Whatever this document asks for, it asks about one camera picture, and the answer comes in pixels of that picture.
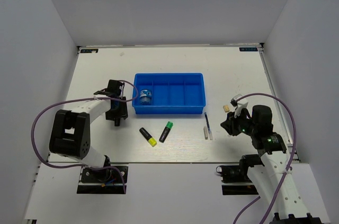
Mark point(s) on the yellow cap black highlighter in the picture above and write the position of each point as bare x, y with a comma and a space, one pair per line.
148, 137

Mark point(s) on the blue pen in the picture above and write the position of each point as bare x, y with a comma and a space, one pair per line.
208, 126

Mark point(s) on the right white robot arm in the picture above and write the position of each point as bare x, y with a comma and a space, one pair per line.
269, 170

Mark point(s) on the corner label sticker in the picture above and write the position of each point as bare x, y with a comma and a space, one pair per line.
89, 51
248, 49

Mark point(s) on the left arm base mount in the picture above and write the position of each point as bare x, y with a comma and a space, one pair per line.
107, 181

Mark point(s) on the blue white tape roll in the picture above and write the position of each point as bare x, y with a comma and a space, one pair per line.
145, 97

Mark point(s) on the right corner label sticker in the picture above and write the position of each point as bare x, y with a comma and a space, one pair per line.
248, 49

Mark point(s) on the green cap black highlighter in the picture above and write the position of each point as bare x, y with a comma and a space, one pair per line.
166, 131

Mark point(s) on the left corner label sticker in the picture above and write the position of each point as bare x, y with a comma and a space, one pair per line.
89, 51

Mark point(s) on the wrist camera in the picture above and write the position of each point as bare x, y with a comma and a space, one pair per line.
121, 88
238, 102

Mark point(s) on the purple cap black highlighter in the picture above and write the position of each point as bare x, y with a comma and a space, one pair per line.
117, 122

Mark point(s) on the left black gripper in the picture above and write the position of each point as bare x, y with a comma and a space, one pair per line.
122, 113

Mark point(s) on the aluminium table rail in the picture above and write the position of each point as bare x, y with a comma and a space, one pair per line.
284, 112

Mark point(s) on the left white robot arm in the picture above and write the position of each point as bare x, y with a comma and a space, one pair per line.
71, 131

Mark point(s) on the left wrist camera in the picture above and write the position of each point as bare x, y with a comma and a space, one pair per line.
121, 88

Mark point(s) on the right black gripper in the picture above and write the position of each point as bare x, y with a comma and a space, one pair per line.
230, 124

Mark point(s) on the white eraser stick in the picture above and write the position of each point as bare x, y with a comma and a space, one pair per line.
205, 130

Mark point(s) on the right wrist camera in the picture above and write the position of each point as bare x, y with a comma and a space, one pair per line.
238, 102

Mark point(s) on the blue divided plastic tray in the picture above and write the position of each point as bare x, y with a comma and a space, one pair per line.
173, 93

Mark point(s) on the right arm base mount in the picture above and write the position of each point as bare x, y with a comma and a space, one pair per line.
233, 182

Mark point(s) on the small beige eraser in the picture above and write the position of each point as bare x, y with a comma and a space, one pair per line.
226, 108

